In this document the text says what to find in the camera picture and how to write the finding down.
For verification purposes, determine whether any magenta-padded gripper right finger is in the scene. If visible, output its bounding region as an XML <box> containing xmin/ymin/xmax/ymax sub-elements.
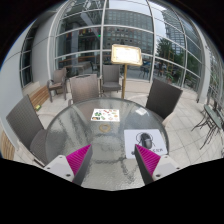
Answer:
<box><xmin>133</xmin><ymin>143</ymin><xmax>183</xmax><ymax>186</ymax></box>

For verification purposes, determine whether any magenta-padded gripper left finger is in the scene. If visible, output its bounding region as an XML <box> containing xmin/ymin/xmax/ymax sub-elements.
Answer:
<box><xmin>43</xmin><ymin>143</ymin><xmax>95</xmax><ymax>187</ymax></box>

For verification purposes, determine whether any small clear plastic card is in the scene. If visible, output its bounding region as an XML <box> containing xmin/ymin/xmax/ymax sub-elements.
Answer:
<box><xmin>134</xmin><ymin>106</ymin><xmax>149</xmax><ymax>117</ymax></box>

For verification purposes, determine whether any colourful picture menu card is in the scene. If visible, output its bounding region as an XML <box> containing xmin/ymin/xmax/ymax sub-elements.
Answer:
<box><xmin>90</xmin><ymin>108</ymin><xmax>121</xmax><ymax>123</ymax></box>

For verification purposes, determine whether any grey wicker chair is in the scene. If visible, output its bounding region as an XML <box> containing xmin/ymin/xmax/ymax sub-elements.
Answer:
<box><xmin>46</xmin><ymin>67</ymin><xmax>68</xmax><ymax>102</ymax></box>
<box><xmin>145</xmin><ymin>77</ymin><xmax>184</xmax><ymax>127</ymax></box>
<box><xmin>5</xmin><ymin>94</ymin><xmax>50</xmax><ymax>165</ymax></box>
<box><xmin>67</xmin><ymin>73</ymin><xmax>101</xmax><ymax>105</ymax></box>
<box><xmin>99</xmin><ymin>63</ymin><xmax>125</xmax><ymax>95</ymax></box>

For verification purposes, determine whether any gold menu stand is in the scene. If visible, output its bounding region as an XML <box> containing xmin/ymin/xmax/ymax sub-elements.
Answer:
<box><xmin>110</xmin><ymin>43</ymin><xmax>144</xmax><ymax>100</ymax></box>

